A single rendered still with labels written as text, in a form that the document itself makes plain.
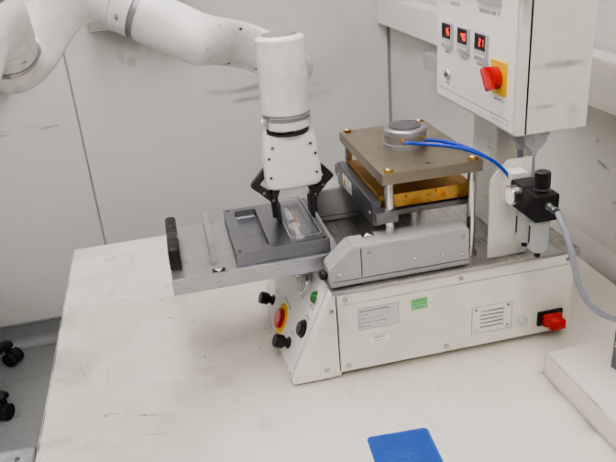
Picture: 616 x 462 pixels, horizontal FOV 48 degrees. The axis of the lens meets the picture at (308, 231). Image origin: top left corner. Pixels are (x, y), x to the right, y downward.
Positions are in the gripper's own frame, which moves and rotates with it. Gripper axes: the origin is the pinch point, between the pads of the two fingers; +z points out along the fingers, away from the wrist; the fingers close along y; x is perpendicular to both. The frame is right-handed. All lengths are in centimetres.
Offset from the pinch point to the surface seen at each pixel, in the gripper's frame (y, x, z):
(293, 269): -3.0, -11.0, 6.4
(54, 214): -68, 144, 48
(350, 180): 11.3, 1.6, -3.4
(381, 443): 4.4, -35.0, 26.6
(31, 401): -84, 102, 102
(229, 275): -14.1, -11.0, 5.5
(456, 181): 27.9, -8.6, -4.3
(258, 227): -6.7, 2.4, 3.6
